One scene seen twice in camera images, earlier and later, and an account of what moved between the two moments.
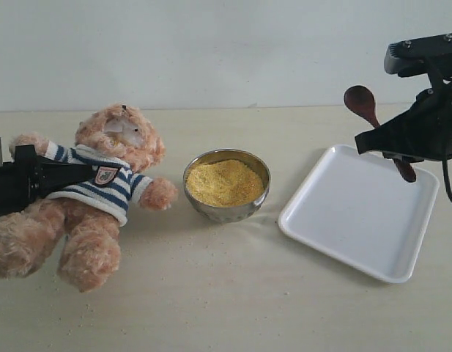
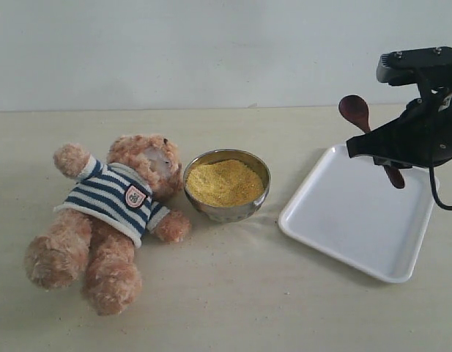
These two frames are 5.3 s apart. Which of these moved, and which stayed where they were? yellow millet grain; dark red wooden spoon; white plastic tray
Moved: dark red wooden spoon
Stayed: yellow millet grain; white plastic tray
